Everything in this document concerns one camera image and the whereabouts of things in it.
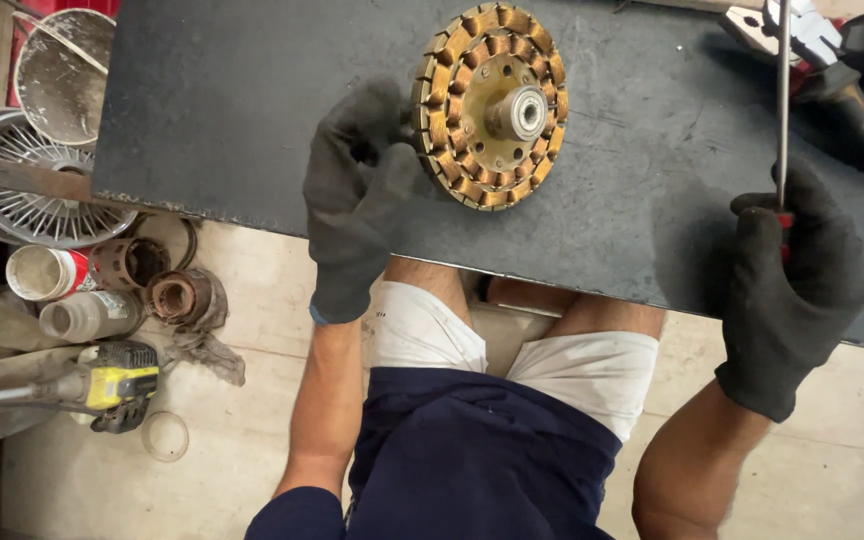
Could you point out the person's right fingers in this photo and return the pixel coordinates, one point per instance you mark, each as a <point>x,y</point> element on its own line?
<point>807,202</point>

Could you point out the navy blue shirt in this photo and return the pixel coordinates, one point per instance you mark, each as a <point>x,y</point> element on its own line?
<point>469,457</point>

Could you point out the person's right hand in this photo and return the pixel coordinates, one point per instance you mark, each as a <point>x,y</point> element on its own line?
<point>792,315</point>

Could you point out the white shorts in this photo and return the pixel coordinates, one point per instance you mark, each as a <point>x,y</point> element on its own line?
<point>597,375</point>

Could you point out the dirty grey rag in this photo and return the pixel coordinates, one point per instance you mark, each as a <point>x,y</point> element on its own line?
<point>211,352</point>

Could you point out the red and white cup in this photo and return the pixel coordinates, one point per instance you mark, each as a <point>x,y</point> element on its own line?
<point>46,272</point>

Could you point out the person's left hand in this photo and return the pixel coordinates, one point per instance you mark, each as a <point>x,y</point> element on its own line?
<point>353,225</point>

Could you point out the brown motor housing cylinder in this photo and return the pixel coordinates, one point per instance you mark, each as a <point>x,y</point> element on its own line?
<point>121,264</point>

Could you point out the rusty flat metal bar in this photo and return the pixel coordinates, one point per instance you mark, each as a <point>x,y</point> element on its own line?
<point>19,176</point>

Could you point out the grey metal bucket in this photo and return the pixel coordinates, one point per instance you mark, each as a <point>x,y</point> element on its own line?
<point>61,82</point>

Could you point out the red plastic crate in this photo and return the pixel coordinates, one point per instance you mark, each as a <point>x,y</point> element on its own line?
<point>72,6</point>

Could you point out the copper wound motor stator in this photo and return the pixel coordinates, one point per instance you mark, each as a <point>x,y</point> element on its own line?
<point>469,161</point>

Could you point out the clear plastic lid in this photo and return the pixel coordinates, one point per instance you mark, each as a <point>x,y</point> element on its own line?
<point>165,436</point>

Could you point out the translucent plastic bottle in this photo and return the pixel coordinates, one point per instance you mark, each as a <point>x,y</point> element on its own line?
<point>91,316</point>

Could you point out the steel pliers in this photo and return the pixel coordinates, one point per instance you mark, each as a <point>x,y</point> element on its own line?
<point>807,30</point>

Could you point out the rusty metal cylinder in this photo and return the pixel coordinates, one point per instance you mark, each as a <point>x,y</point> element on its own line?
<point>175,297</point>

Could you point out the yellow and black power tool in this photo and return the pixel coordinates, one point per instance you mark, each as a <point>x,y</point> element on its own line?
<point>121,386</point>

